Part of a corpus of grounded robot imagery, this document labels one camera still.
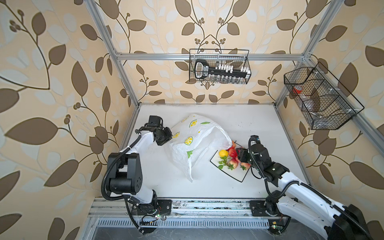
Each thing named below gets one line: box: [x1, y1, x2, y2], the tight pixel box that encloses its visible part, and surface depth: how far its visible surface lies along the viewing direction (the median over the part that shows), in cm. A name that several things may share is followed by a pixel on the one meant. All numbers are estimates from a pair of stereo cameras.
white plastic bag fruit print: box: [169, 114, 233, 183], surface depth 84 cm
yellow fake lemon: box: [218, 149, 229, 157], surface depth 91 cm
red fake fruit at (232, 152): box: [228, 147, 238, 158], surface depth 91 cm
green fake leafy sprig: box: [218, 156, 235, 171], surface depth 88 cm
